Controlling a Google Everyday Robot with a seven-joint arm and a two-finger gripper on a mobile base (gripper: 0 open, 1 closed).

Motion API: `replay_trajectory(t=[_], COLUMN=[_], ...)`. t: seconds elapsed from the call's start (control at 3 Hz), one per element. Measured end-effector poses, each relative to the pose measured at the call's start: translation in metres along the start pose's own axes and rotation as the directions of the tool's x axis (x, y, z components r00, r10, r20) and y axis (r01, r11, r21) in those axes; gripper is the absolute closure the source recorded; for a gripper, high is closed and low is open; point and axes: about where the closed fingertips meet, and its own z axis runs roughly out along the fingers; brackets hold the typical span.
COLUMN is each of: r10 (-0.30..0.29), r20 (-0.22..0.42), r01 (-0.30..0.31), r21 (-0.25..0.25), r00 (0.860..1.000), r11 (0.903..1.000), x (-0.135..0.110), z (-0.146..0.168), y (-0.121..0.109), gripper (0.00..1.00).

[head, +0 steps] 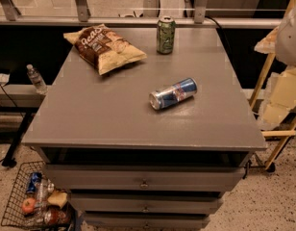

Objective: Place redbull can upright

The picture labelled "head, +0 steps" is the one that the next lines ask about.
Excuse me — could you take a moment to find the clear bottle in basket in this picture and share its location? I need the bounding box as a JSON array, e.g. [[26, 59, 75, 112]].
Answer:
[[36, 179, 55, 207]]

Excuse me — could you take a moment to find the grey side bench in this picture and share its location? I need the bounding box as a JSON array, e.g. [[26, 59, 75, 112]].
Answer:
[[0, 85, 44, 167]]

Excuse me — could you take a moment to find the red packet in basket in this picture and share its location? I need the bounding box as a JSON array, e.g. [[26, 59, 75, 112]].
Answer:
[[44, 208, 71, 225]]

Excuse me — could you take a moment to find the clear plastic water bottle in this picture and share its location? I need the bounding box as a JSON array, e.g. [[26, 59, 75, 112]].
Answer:
[[27, 64, 47, 95]]

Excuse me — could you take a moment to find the green soda can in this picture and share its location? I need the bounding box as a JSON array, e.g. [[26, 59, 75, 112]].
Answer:
[[157, 16, 176, 54]]

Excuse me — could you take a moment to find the blue silver redbull can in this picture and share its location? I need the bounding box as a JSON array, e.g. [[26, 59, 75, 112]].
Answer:
[[149, 78, 197, 110]]

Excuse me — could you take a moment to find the grey drawer cabinet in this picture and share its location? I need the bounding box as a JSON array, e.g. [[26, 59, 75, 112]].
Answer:
[[23, 28, 265, 231]]

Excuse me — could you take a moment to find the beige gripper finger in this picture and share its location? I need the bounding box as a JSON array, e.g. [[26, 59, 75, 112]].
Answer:
[[255, 27, 279, 54], [262, 66, 296, 125]]

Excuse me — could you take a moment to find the yellow sponge in basket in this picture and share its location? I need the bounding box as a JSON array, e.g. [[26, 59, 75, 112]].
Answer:
[[47, 191, 67, 209]]

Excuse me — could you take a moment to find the red apple in basket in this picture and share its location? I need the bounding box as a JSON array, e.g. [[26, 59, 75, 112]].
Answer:
[[21, 197, 36, 214]]

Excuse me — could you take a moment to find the blue can in basket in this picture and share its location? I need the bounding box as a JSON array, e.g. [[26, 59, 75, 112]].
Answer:
[[26, 172, 42, 193]]

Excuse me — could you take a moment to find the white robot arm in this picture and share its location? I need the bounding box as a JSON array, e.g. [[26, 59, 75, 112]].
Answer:
[[255, 5, 296, 130]]

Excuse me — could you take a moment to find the yellow wooden frame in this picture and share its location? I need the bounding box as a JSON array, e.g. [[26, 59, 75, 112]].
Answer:
[[250, 0, 296, 172]]

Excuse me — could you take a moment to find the black wire basket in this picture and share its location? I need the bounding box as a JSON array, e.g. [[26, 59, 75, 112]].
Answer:
[[1, 162, 75, 231]]

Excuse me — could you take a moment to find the brown yellow chip bag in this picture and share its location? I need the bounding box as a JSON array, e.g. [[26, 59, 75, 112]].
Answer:
[[63, 24, 147, 75]]

